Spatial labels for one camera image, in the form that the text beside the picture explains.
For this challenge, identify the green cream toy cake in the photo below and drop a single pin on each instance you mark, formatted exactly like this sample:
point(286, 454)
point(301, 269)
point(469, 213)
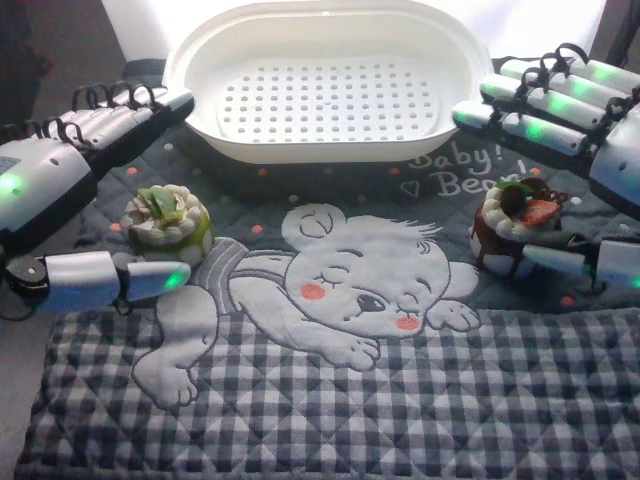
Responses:
point(165, 220)

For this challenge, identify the chocolate strawberry toy cake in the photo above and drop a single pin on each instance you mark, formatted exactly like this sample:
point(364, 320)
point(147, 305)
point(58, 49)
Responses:
point(500, 220)

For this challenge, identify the white perforated plastic basket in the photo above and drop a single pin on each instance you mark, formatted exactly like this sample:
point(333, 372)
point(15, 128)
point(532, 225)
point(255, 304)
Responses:
point(325, 100)

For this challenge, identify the grey bear print quilt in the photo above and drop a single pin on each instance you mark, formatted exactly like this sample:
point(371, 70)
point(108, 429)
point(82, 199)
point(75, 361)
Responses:
point(350, 400)

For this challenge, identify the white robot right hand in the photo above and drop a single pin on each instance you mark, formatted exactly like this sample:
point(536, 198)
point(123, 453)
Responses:
point(555, 107)

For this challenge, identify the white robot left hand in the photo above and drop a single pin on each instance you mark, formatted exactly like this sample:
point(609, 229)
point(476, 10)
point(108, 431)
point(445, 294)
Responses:
point(42, 175)

